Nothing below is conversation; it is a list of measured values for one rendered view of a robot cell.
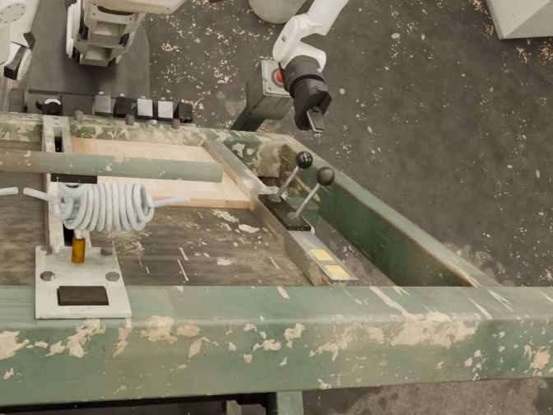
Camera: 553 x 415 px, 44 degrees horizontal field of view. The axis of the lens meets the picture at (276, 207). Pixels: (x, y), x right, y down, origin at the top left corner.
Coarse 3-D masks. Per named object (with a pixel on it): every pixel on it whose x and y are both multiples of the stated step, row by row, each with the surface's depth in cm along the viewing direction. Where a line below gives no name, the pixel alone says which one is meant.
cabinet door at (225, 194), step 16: (80, 144) 178; (96, 144) 181; (112, 144) 183; (128, 144) 186; (144, 144) 189; (160, 144) 192; (192, 160) 181; (208, 160) 183; (224, 176) 169; (160, 192) 149; (176, 192) 151; (192, 192) 153; (208, 192) 155; (224, 192) 157; (240, 192) 159
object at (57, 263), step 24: (48, 120) 175; (48, 144) 153; (48, 192) 122; (72, 192) 80; (48, 216) 111; (72, 216) 84; (48, 240) 106; (72, 240) 86; (48, 264) 84; (72, 264) 85; (96, 264) 86; (48, 288) 78; (120, 288) 81; (48, 312) 73; (72, 312) 74; (96, 312) 75; (120, 312) 75
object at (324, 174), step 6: (324, 168) 133; (330, 168) 134; (318, 174) 133; (324, 174) 132; (330, 174) 133; (318, 180) 133; (324, 180) 133; (330, 180) 133; (318, 186) 134; (312, 192) 134; (306, 198) 134; (306, 204) 134; (300, 210) 134; (288, 216) 135; (294, 216) 134
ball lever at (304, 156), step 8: (304, 152) 144; (296, 160) 144; (304, 160) 143; (312, 160) 144; (296, 168) 145; (304, 168) 144; (288, 184) 145; (280, 192) 145; (272, 200) 144; (280, 200) 145
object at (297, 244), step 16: (208, 144) 191; (224, 144) 194; (224, 160) 177; (240, 176) 164; (256, 192) 153; (256, 208) 149; (272, 224) 139; (288, 240) 130; (304, 240) 127; (304, 256) 122; (304, 272) 122; (320, 272) 116
